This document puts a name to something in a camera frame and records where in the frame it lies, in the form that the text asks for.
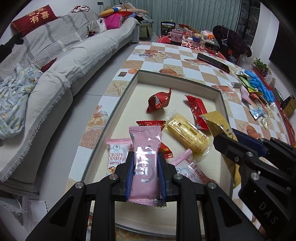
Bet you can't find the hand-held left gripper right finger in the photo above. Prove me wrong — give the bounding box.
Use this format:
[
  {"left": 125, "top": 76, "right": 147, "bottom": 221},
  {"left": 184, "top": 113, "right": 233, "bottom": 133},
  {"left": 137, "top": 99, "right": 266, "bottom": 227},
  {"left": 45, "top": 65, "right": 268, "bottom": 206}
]
[{"left": 157, "top": 151, "right": 266, "bottom": 241}]

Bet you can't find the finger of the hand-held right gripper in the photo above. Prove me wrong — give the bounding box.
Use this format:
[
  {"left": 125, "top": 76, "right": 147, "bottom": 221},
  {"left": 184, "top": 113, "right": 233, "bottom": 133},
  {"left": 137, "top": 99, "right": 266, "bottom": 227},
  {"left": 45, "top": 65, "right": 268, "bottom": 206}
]
[
  {"left": 232, "top": 128, "right": 296, "bottom": 163},
  {"left": 213, "top": 133, "right": 267, "bottom": 186}
]

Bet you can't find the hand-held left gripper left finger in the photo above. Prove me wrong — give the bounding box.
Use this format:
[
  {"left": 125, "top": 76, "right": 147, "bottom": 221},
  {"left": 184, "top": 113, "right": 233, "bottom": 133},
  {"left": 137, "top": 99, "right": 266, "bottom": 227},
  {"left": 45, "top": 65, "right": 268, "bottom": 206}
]
[{"left": 25, "top": 151, "right": 136, "bottom": 241}]

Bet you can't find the pink packet with silver print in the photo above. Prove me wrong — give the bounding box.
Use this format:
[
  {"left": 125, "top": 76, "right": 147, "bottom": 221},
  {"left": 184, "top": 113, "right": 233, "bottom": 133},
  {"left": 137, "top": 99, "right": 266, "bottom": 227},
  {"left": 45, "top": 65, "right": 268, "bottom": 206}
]
[{"left": 128, "top": 126, "right": 167, "bottom": 207}]

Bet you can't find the pink white snack packet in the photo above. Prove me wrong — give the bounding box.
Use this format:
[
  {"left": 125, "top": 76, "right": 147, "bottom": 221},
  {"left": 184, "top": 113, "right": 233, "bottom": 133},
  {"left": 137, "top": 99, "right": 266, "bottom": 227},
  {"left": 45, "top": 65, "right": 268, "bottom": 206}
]
[
  {"left": 106, "top": 138, "right": 133, "bottom": 176},
  {"left": 172, "top": 149, "right": 208, "bottom": 184}
]

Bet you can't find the red candy packet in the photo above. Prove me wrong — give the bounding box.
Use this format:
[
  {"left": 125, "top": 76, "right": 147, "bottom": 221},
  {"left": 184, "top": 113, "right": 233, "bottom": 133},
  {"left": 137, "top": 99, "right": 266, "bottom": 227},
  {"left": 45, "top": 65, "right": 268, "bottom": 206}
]
[
  {"left": 158, "top": 142, "right": 174, "bottom": 160},
  {"left": 146, "top": 88, "right": 172, "bottom": 114}
]

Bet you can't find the gold snack packet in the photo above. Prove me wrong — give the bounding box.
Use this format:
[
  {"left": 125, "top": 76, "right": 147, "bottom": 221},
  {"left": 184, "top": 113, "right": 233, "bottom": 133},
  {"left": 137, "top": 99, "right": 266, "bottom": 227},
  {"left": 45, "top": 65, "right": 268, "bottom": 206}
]
[{"left": 199, "top": 111, "right": 242, "bottom": 188}]

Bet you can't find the clear yellow cake packet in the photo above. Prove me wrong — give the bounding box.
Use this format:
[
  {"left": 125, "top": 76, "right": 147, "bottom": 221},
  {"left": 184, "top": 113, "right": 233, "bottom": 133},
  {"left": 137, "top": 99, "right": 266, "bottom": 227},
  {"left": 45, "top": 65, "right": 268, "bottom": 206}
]
[{"left": 165, "top": 111, "right": 214, "bottom": 161}]

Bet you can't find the grey-green cardboard box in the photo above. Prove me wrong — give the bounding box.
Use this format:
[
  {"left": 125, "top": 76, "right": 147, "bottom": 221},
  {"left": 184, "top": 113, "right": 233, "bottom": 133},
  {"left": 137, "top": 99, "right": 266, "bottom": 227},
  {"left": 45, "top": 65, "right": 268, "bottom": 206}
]
[{"left": 81, "top": 69, "right": 235, "bottom": 238}]

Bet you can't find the light blue snack packet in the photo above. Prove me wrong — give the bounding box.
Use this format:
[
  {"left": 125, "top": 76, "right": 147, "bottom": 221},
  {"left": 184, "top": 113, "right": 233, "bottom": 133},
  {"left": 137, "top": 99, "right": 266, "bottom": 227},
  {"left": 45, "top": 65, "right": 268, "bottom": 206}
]
[{"left": 249, "top": 105, "right": 266, "bottom": 120}]

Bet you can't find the long red snack packet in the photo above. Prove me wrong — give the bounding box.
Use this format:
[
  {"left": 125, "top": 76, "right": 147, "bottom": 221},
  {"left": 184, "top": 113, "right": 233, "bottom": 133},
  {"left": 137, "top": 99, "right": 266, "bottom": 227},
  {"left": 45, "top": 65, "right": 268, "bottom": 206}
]
[{"left": 184, "top": 95, "right": 210, "bottom": 130}]

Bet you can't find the black gold gift bag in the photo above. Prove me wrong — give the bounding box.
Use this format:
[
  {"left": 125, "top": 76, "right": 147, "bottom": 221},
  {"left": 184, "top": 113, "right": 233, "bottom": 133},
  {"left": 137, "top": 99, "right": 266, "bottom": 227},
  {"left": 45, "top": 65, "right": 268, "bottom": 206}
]
[{"left": 280, "top": 95, "right": 296, "bottom": 117}]

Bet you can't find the flat red striped packet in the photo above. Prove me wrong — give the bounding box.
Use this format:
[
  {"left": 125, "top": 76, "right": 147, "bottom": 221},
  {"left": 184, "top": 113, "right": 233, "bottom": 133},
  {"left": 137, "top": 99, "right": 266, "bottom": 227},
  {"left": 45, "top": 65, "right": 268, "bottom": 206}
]
[{"left": 136, "top": 120, "right": 166, "bottom": 133}]

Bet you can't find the blue nitrile gloves pile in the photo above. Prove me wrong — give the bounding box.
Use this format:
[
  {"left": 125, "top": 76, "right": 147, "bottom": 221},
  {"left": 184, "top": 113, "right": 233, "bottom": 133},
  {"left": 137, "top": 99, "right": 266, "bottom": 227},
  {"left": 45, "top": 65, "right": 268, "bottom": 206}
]
[{"left": 244, "top": 70, "right": 275, "bottom": 106}]

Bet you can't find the green snack packet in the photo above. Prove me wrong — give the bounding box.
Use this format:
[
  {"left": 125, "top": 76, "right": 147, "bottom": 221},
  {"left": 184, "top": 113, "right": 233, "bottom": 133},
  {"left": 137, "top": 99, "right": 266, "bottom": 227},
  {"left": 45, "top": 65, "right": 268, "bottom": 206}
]
[{"left": 235, "top": 71, "right": 251, "bottom": 87}]

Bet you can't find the potted green plant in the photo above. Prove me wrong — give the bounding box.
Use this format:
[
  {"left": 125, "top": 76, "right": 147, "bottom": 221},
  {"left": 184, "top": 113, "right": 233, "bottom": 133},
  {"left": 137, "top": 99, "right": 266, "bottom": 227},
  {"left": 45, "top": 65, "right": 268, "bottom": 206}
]
[{"left": 253, "top": 58, "right": 271, "bottom": 76}]

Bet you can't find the black television screen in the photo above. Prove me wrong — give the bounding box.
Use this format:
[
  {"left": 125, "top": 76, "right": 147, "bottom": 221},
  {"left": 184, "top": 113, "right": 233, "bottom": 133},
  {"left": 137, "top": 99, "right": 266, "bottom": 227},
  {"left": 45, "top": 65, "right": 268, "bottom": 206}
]
[{"left": 268, "top": 22, "right": 296, "bottom": 77}]

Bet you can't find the white printed carton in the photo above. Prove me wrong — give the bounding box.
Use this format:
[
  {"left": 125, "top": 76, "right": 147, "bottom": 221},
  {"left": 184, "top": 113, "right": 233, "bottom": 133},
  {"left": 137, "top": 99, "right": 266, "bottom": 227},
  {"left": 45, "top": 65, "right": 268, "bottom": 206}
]
[{"left": 22, "top": 197, "right": 50, "bottom": 223}]

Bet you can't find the white orange box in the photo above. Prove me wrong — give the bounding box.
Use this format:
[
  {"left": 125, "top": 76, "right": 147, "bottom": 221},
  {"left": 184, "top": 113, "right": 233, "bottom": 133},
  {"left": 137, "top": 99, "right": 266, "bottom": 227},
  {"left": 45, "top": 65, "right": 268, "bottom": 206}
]
[{"left": 201, "top": 30, "right": 214, "bottom": 42}]

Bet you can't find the pink mug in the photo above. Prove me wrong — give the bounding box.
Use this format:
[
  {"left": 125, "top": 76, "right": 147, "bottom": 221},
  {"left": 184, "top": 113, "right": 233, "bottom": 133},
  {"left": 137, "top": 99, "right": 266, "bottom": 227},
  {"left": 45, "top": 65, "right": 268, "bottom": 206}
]
[{"left": 168, "top": 29, "right": 185, "bottom": 45}]

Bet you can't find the glass display cabinet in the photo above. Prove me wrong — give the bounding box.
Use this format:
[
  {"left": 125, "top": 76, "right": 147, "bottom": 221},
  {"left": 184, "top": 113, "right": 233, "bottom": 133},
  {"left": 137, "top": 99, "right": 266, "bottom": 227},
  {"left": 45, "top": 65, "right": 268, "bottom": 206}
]
[{"left": 236, "top": 0, "right": 262, "bottom": 47}]

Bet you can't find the grey sofa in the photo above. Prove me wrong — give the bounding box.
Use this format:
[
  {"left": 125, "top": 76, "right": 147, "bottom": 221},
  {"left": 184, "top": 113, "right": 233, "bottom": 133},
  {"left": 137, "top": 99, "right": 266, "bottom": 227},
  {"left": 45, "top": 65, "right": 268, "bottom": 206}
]
[{"left": 0, "top": 10, "right": 141, "bottom": 194}]

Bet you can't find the light blue floral blanket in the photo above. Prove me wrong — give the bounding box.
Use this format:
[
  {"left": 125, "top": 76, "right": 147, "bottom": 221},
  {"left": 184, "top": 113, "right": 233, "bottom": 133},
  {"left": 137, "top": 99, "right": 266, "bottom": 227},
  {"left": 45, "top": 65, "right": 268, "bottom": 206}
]
[{"left": 0, "top": 64, "right": 43, "bottom": 141}]

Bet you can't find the black box with picture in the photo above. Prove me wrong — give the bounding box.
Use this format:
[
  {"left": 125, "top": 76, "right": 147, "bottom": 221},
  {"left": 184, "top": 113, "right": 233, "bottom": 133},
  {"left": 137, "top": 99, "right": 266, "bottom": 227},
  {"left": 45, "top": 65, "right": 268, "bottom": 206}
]
[{"left": 161, "top": 21, "right": 175, "bottom": 36}]

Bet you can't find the dark red cloth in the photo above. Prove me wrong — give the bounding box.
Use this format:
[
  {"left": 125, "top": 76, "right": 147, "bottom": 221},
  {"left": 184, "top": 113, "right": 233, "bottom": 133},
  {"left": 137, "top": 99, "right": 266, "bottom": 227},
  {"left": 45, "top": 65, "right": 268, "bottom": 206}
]
[{"left": 40, "top": 58, "right": 57, "bottom": 72}]

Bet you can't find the green curtain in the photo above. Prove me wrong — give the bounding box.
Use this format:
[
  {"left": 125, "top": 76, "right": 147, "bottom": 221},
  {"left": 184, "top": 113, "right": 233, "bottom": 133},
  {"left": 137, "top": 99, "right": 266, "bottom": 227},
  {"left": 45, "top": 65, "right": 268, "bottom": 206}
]
[{"left": 120, "top": 0, "right": 243, "bottom": 37}]

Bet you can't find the white paper bag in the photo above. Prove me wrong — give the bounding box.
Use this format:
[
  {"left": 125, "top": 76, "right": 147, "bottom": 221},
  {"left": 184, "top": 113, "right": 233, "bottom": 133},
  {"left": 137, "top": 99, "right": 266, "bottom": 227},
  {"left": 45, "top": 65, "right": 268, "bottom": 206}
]
[{"left": 89, "top": 20, "right": 108, "bottom": 33}]

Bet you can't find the bright pink garment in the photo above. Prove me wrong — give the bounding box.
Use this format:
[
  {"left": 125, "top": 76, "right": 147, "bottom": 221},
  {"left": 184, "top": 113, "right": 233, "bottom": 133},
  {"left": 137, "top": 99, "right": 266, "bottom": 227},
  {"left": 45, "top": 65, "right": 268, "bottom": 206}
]
[{"left": 105, "top": 13, "right": 124, "bottom": 29}]

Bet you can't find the pile of clothes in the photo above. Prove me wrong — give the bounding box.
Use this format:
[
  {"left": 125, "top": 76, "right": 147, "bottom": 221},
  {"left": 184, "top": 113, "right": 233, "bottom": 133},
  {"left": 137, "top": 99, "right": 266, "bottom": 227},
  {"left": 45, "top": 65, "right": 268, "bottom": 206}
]
[{"left": 98, "top": 6, "right": 148, "bottom": 29}]

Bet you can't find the white red patterned cloth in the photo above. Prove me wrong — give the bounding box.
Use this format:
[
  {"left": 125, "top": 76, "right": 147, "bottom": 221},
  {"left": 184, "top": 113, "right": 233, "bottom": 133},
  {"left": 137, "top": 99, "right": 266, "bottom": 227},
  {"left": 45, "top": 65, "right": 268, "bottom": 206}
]
[{"left": 72, "top": 5, "right": 90, "bottom": 14}]

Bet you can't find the black cloth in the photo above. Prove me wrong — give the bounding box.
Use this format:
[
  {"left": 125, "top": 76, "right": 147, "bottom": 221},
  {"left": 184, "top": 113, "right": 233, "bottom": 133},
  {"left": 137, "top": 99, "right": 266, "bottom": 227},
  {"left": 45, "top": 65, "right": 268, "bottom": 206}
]
[{"left": 0, "top": 37, "right": 25, "bottom": 61}]

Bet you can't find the red embroidered cushion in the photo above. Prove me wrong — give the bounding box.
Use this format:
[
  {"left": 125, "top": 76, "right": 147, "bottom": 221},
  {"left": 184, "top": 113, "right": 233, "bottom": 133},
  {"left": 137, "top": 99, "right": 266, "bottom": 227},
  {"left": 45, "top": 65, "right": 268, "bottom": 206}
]
[{"left": 11, "top": 4, "right": 59, "bottom": 37}]

